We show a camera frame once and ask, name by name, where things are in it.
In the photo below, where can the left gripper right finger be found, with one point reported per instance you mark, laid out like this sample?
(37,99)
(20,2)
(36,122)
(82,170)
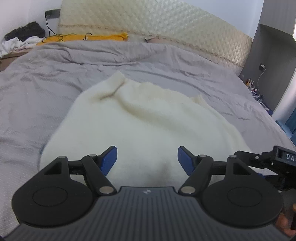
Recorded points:
(198,168)

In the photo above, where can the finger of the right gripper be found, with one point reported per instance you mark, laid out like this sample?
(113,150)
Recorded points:
(261,161)

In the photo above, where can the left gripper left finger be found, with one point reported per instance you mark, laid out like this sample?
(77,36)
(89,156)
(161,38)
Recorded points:
(96,168)

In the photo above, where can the white striped fleece sweater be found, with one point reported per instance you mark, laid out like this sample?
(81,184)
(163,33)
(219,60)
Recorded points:
(147,124)

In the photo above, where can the white clothes pile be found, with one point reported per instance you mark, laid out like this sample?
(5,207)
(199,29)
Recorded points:
(15,45)

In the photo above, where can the black clothes pile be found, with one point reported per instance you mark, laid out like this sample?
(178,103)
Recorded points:
(22,33)

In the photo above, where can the person right hand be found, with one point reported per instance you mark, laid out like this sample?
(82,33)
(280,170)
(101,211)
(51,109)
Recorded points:
(282,224)

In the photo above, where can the blue curtain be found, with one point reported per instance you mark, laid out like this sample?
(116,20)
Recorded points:
(289,127)

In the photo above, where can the clutter of small bottles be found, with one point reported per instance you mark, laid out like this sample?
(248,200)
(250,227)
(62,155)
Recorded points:
(258,97)

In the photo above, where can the grey wardrobe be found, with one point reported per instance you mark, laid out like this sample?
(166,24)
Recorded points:
(271,61)

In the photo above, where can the grey bed duvet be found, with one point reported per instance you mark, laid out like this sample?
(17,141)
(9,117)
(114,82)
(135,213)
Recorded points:
(39,88)

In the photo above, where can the yellow pillow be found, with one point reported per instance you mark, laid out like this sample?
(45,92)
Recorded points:
(87,37)

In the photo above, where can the pink pillow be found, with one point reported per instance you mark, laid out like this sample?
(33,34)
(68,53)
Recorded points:
(155,41)

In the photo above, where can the cardboard box nightstand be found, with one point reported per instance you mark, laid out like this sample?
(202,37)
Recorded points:
(6,60)

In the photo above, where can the cream quilted headboard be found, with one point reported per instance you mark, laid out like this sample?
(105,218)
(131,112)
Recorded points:
(175,22)

